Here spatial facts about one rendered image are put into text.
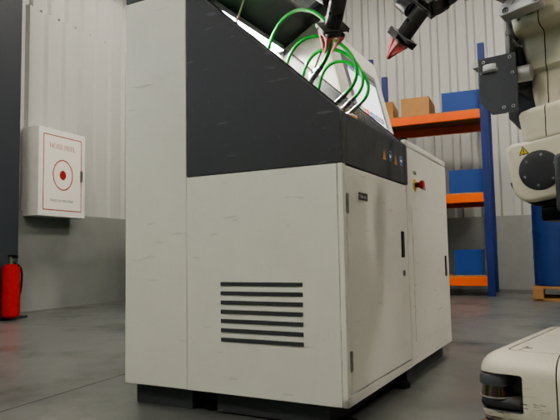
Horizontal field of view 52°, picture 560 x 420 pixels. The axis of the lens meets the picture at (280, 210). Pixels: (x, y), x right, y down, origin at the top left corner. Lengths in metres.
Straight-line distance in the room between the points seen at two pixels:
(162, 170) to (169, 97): 0.26
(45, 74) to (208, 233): 5.02
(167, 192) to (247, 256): 0.40
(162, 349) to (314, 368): 0.58
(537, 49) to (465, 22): 7.35
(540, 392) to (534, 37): 0.92
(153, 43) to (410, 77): 6.98
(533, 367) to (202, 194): 1.14
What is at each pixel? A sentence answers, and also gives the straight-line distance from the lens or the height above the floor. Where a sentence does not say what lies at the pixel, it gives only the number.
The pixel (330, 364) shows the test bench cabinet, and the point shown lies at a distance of 1.76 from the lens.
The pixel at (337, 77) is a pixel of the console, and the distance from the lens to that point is 2.59.
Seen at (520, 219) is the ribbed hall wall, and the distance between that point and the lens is 8.43.
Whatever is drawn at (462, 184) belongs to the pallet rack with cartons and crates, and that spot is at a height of 1.33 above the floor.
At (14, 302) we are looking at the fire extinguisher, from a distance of 5.46.
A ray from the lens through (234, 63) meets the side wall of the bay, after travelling 1.99.
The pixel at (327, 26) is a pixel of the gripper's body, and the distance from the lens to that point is 2.03.
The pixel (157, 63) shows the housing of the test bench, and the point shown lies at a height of 1.22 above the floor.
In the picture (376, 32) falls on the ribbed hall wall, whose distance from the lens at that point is 9.30.
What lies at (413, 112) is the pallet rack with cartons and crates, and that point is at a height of 2.28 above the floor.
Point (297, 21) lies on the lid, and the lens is 2.64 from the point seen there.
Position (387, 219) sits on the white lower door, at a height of 0.64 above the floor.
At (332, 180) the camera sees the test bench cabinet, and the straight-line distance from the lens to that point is 1.74.
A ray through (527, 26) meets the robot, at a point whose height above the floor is 1.10.
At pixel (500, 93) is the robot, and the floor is 0.94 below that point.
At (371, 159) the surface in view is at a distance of 1.98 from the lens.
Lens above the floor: 0.52
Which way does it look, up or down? 4 degrees up
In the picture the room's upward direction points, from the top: 1 degrees counter-clockwise
